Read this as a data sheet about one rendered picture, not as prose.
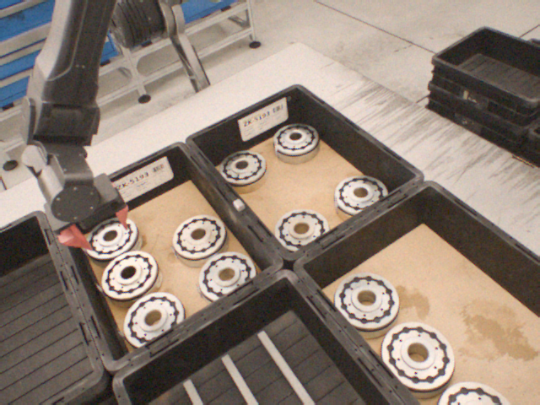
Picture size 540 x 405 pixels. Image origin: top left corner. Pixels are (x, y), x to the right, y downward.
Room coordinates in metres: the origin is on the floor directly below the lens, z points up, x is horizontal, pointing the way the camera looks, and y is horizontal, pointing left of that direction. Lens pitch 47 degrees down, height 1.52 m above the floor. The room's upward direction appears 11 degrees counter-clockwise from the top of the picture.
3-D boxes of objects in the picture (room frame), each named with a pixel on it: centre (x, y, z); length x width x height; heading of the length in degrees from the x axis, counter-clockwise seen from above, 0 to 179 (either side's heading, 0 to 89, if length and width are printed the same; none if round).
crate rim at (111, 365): (0.52, 0.21, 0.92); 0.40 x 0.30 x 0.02; 24
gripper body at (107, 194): (0.50, 0.28, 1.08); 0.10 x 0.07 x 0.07; 114
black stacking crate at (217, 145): (0.65, -0.06, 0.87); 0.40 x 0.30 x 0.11; 24
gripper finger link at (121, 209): (0.51, 0.26, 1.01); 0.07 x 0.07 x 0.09; 24
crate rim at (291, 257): (0.65, -0.06, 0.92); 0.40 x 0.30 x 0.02; 24
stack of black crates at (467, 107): (1.29, -0.89, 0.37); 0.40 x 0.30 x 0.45; 28
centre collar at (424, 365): (0.26, -0.17, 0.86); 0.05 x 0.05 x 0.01
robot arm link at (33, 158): (0.49, 0.28, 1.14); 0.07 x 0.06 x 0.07; 27
